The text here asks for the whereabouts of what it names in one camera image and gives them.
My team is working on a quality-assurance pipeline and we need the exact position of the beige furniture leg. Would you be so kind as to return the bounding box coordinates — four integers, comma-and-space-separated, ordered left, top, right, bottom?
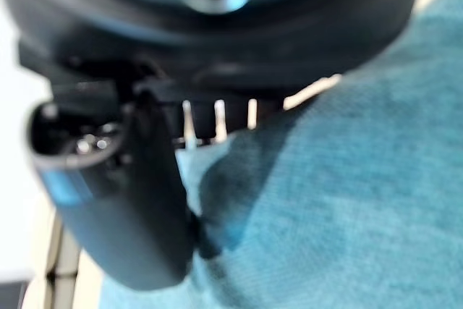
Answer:
38, 211, 81, 309

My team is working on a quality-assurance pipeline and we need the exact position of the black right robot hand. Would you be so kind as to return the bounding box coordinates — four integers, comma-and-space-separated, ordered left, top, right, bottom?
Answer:
0, 0, 433, 291

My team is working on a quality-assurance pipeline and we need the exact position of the teal fabric cushion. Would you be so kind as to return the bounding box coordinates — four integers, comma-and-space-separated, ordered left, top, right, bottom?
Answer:
98, 0, 463, 309

